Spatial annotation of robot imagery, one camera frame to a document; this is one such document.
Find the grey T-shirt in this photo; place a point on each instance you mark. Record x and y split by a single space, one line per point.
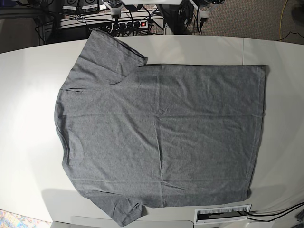
137 135

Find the black power strip red switch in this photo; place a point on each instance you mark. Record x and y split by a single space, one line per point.
116 29

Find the white cable grommet box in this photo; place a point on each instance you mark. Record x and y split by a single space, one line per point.
221 215

